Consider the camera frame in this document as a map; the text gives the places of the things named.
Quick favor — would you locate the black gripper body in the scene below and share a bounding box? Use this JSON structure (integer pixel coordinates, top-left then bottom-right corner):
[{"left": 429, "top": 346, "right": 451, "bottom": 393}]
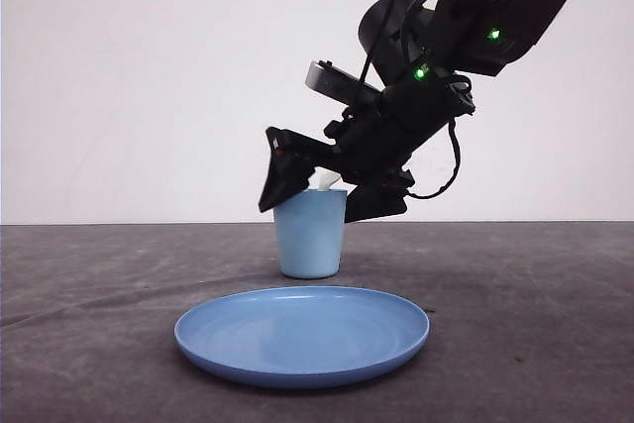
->
[{"left": 324, "top": 76, "right": 475, "bottom": 185}]

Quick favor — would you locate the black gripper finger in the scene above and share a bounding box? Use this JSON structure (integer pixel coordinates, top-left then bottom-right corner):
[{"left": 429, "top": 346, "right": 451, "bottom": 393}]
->
[
  {"left": 259, "top": 127, "right": 342, "bottom": 212},
  {"left": 345, "top": 169, "right": 414, "bottom": 223}
]

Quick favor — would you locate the white plastic fork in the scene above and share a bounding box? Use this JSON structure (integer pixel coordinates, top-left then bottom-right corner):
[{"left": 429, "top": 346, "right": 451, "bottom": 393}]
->
[{"left": 309, "top": 168, "right": 341, "bottom": 191}]

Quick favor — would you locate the light blue plastic cup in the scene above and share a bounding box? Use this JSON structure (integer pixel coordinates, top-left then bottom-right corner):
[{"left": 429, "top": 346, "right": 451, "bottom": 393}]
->
[{"left": 273, "top": 189, "right": 347, "bottom": 279}]

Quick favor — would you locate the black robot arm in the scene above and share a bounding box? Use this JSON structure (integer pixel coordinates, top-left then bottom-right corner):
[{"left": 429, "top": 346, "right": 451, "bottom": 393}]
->
[{"left": 259, "top": 0, "right": 567, "bottom": 222}]

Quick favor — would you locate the blue plastic plate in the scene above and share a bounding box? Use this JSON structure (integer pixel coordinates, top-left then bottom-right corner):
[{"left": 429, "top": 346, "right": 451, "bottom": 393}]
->
[{"left": 174, "top": 285, "right": 431, "bottom": 389}]

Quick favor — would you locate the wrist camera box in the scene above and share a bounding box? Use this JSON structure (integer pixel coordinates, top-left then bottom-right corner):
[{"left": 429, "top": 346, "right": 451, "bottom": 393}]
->
[{"left": 305, "top": 60, "right": 381, "bottom": 108}]

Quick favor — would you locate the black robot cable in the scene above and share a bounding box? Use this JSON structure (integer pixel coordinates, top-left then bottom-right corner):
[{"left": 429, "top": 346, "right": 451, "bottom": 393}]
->
[{"left": 357, "top": 0, "right": 477, "bottom": 200}]

